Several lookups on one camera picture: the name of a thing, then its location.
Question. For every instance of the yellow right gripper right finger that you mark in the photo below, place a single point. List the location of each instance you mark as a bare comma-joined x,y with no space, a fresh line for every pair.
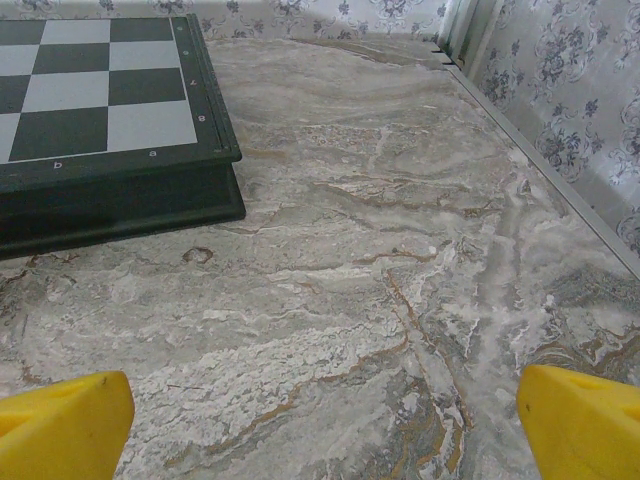
585,430

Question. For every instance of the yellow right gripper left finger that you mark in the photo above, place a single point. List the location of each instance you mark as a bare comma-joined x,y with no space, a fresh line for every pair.
55,435

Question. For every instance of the black and grey chessboard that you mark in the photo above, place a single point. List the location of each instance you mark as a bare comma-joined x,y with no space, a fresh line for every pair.
100,100

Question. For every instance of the aluminium table side rail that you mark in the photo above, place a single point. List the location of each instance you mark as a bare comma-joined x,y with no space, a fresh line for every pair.
540,165

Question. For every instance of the aluminium frame post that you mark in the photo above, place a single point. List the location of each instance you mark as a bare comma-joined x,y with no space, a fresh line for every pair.
467,35

